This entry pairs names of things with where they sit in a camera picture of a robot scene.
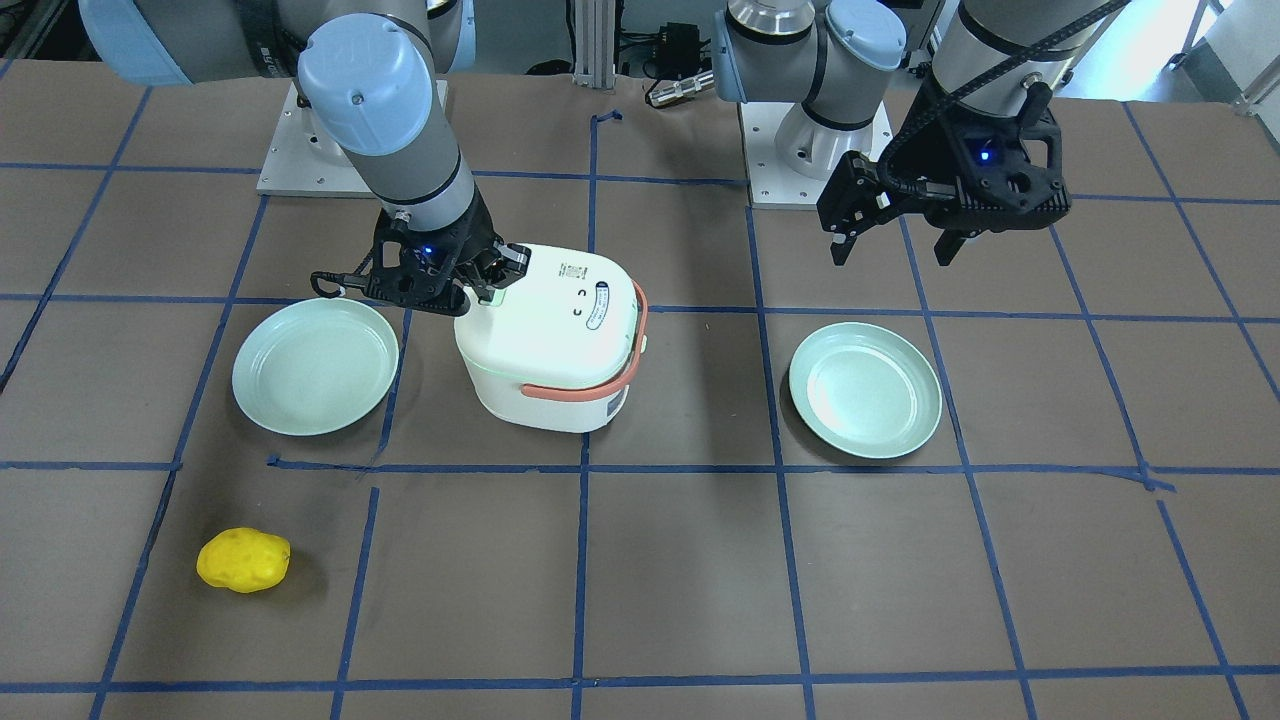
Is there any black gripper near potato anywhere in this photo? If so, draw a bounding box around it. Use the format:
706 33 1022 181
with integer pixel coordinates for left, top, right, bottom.
346 191 531 316

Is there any aluminium frame post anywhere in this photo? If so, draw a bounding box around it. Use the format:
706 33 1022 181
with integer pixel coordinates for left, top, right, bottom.
566 1 620 94

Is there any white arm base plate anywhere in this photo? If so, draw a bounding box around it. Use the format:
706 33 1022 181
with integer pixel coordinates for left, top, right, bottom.
257 83 436 199

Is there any white rice cooker orange handle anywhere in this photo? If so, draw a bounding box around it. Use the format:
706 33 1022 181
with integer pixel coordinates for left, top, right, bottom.
453 243 649 433

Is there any green plate far side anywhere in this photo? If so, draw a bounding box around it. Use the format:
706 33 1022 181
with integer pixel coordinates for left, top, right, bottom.
788 322 943 459

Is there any green plate near potato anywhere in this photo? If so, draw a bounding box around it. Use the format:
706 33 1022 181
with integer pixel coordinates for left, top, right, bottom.
230 299 399 437

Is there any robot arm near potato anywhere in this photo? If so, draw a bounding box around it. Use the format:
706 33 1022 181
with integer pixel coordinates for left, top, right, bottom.
78 1 532 316

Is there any yellow toy potato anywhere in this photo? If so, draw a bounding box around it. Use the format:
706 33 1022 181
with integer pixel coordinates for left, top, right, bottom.
196 527 292 594

